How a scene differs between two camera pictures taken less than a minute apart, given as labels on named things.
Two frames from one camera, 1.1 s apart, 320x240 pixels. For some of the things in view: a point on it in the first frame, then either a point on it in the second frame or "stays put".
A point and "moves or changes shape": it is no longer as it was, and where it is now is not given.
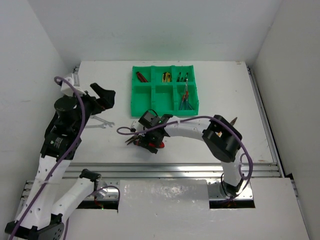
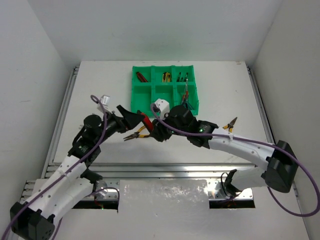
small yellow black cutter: (167, 78) stays put
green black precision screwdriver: (178, 79) stays put
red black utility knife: (161, 145) moves or changes shape
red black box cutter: (141, 78) stays put
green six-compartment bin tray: (166, 89) stays put
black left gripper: (94, 103) → (122, 119)
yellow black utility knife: (164, 77) stays put
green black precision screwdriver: (185, 78) stays put
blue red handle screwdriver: (181, 107) → (187, 96)
